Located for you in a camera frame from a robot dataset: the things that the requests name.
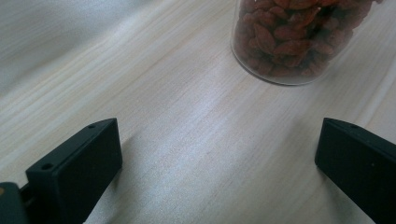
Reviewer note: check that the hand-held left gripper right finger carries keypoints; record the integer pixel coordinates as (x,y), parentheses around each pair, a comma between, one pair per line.
(358,165)

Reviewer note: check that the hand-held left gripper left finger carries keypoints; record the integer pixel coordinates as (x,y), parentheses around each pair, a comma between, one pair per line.
(74,174)

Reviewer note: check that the clear jar of goji berries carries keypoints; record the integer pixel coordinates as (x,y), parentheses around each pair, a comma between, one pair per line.
(289,40)

